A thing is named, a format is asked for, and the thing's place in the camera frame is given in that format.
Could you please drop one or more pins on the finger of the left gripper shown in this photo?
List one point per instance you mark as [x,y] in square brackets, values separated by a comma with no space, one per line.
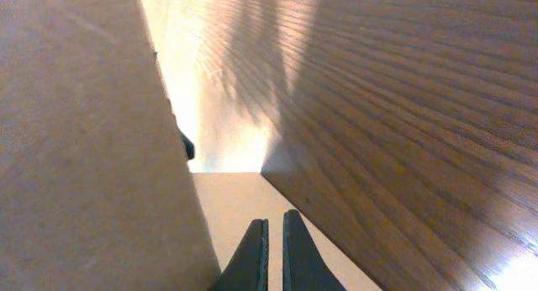
[189,147]

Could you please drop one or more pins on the cardboard box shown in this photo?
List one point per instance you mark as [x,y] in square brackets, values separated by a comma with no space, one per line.
[95,189]

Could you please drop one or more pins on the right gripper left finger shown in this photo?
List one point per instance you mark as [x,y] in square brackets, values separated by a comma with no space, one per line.
[247,270]

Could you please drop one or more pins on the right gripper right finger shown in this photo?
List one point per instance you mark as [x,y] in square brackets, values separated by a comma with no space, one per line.
[303,268]

